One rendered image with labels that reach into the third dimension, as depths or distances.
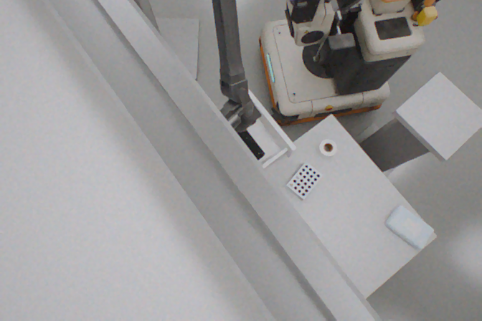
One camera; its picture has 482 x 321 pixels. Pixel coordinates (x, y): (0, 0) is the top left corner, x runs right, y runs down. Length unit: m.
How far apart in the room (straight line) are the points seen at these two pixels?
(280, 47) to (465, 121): 1.04
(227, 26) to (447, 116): 1.08
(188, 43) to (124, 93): 2.30
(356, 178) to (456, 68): 1.53
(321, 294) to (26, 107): 0.18
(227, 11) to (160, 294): 0.84
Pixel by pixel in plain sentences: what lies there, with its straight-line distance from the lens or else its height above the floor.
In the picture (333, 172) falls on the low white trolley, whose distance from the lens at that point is 1.47.
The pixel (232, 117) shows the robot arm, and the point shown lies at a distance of 1.07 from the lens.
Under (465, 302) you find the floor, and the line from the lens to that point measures 2.55.
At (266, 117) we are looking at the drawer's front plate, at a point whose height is 0.93.
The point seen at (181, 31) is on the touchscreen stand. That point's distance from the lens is 2.53.
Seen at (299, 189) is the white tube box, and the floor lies 0.79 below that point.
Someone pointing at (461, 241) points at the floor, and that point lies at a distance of 2.54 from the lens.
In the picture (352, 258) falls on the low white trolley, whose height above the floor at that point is 0.76.
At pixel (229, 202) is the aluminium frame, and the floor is 1.98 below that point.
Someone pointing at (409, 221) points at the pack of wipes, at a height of 0.81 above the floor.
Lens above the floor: 2.16
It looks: 75 degrees down
